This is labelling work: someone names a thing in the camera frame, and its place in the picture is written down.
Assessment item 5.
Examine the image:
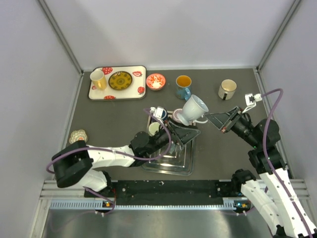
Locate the blue mug orange inside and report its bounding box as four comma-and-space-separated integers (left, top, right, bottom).
176, 75, 192, 101

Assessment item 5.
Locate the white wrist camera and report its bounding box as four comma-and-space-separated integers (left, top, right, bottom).
242, 93, 262, 114
150, 107, 163, 119

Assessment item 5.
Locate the teal mug white inside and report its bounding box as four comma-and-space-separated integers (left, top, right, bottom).
169, 144, 185, 156

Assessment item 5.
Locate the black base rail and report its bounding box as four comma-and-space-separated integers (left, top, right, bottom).
99, 180, 240, 205

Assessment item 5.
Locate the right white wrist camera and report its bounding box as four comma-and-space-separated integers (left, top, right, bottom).
242, 93, 262, 114

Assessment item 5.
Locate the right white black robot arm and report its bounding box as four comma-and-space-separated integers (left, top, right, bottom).
205, 107, 317, 238

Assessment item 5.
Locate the cream beige mug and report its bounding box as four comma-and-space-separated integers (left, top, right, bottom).
218, 79, 237, 100

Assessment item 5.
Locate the purple cable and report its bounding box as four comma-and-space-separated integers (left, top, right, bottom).
260, 88, 315, 238
46, 107, 173, 216

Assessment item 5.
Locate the grey slotted cable duct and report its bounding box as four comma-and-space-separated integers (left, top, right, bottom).
50, 199, 251, 212

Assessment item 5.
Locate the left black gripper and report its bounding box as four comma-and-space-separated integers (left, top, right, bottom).
146, 117, 201, 155

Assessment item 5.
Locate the white strawberry rectangular plate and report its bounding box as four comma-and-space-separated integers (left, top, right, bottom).
88, 65, 147, 101

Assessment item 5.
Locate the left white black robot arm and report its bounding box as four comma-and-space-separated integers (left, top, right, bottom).
51, 119, 201, 197

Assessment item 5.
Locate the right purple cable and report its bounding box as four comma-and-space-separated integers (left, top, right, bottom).
260, 88, 315, 238

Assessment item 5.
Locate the yellow green patterned saucer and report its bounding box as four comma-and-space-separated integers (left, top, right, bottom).
108, 71, 133, 90

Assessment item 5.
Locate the light blue mug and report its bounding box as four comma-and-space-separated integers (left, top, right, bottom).
177, 95, 209, 126

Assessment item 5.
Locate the red patterned small bowl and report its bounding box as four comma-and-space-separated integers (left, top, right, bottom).
146, 73, 166, 91

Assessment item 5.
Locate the silver metal tray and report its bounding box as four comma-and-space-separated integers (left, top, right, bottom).
141, 139, 195, 176

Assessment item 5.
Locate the light green mug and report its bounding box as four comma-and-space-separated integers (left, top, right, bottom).
148, 121, 160, 136

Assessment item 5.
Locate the yellow white mug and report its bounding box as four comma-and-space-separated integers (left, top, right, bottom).
90, 69, 107, 90

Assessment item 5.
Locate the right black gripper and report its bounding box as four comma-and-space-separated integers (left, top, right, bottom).
204, 106, 261, 148

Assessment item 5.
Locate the dark blue mug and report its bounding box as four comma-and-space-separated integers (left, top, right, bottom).
158, 109, 168, 120

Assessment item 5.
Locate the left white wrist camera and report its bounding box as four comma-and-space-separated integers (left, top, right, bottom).
150, 107, 163, 119

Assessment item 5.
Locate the small floral dish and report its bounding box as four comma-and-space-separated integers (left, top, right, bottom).
68, 129, 88, 144

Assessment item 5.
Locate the purple mug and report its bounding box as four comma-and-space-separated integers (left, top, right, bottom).
172, 109, 183, 123

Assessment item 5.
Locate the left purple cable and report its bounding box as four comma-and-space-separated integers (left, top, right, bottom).
46, 107, 173, 216

